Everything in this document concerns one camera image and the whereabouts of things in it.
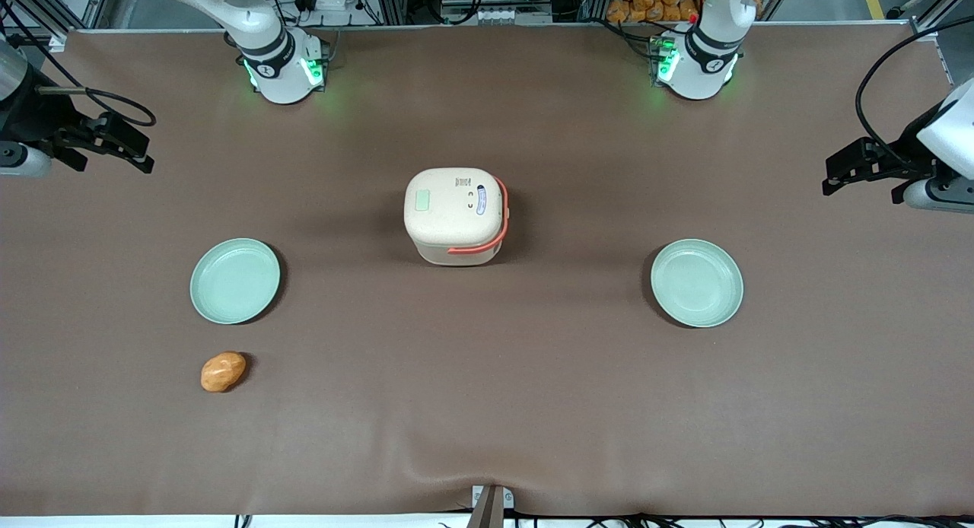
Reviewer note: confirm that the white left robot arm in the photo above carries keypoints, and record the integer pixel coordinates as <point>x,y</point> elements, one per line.
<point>704,64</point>

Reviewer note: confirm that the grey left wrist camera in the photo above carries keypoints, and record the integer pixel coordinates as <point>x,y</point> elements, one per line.
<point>940,197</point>

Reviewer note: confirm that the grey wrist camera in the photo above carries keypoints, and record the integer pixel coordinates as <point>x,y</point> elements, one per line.
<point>23,161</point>
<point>940,197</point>

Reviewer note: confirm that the grey electronics box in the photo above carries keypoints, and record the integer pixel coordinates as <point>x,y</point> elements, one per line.
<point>494,3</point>

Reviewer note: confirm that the brown table mat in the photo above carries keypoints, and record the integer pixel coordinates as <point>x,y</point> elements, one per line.
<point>487,406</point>

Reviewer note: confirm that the bag of orange bread rolls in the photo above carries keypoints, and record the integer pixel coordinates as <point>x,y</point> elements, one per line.
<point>647,1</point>

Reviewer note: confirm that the aluminium frame profile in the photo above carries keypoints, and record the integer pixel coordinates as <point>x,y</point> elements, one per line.
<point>34,11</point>
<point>932,14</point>

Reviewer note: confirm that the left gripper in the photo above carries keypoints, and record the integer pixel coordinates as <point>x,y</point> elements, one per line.
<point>905,147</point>

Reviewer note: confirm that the pale green round plate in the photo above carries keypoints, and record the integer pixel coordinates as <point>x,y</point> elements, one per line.
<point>696,283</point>
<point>234,281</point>

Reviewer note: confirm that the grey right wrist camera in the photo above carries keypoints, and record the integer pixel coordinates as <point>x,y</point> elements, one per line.
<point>23,161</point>

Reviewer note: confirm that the orange-brown bread roll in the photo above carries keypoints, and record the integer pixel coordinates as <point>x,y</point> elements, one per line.
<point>223,372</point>

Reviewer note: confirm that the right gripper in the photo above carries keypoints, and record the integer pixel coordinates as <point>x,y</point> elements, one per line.
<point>30,117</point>

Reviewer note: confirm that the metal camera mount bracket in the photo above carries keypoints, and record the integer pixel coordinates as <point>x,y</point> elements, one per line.
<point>491,505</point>

